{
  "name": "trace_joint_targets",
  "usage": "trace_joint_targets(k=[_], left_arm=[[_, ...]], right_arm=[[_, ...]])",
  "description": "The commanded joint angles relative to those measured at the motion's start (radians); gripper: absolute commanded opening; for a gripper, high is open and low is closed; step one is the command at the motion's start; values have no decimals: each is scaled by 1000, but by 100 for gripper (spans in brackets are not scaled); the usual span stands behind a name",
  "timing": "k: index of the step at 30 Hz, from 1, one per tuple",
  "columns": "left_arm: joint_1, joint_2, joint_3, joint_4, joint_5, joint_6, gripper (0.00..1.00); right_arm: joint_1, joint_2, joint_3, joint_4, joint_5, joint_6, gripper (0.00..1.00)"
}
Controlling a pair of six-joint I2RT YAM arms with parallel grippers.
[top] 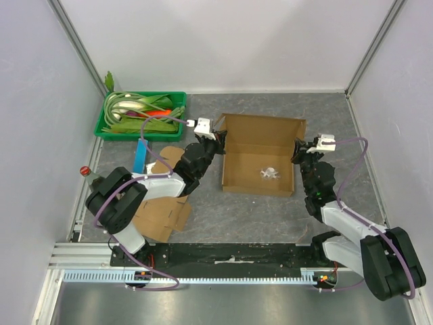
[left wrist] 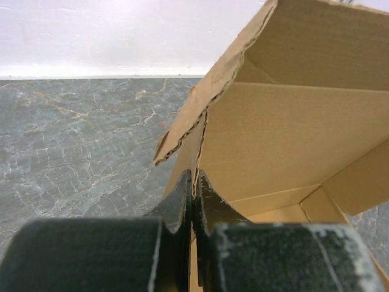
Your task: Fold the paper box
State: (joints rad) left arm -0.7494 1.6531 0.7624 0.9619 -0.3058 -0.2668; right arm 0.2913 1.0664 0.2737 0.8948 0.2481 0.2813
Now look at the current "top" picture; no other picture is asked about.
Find left aluminium frame post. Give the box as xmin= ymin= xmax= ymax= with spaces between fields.
xmin=47 ymin=0 xmax=107 ymax=97

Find clear plastic bag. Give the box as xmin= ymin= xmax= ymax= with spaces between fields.
xmin=260 ymin=167 xmax=280 ymax=179

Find green lettuce leaf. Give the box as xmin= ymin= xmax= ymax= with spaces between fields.
xmin=110 ymin=120 xmax=180 ymax=135

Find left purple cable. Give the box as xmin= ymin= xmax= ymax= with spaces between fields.
xmin=93 ymin=115 xmax=199 ymax=292

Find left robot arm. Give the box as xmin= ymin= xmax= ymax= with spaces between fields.
xmin=80 ymin=130 xmax=227 ymax=266

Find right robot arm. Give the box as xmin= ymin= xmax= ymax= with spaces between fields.
xmin=292 ymin=135 xmax=426 ymax=301

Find blue rectangular box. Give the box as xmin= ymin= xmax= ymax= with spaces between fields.
xmin=133 ymin=139 xmax=147 ymax=173

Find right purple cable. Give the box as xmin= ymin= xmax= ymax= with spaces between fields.
xmin=313 ymin=137 xmax=417 ymax=301

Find small white plastic packet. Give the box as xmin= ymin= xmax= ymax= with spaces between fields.
xmin=145 ymin=162 xmax=156 ymax=174

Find orange toy carrot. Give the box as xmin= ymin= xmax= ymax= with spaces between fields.
xmin=143 ymin=110 xmax=172 ymax=118

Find green long beans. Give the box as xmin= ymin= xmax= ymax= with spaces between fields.
xmin=103 ymin=92 xmax=138 ymax=128

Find green asparagus bundle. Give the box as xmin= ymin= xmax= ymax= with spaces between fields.
xmin=159 ymin=106 xmax=185 ymax=123

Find aluminium frame post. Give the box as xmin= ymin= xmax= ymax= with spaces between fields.
xmin=344 ymin=0 xmax=407 ymax=99
xmin=47 ymin=0 xmax=107 ymax=97

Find purple cable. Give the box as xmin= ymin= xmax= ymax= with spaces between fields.
xmin=313 ymin=137 xmax=417 ymax=301
xmin=93 ymin=115 xmax=199 ymax=292

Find dark soda bottle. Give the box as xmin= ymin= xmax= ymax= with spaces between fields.
xmin=80 ymin=166 xmax=105 ymax=191

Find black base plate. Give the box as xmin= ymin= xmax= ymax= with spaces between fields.
xmin=110 ymin=242 xmax=352 ymax=279

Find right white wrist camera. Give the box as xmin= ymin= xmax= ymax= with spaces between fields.
xmin=310 ymin=134 xmax=336 ymax=153

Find green plastic tray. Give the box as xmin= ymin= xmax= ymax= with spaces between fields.
xmin=94 ymin=91 xmax=187 ymax=142

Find right aluminium frame post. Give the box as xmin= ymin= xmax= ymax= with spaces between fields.
xmin=344 ymin=0 xmax=407 ymax=99

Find small cardboard box blank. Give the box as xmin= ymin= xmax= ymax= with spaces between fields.
xmin=130 ymin=146 xmax=192 ymax=243

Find large cardboard box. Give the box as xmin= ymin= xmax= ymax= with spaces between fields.
xmin=217 ymin=113 xmax=306 ymax=197

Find white toy radish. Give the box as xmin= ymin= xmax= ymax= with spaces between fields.
xmin=112 ymin=101 xmax=146 ymax=121

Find slotted cable duct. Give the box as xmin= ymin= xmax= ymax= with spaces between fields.
xmin=63 ymin=269 xmax=331 ymax=285

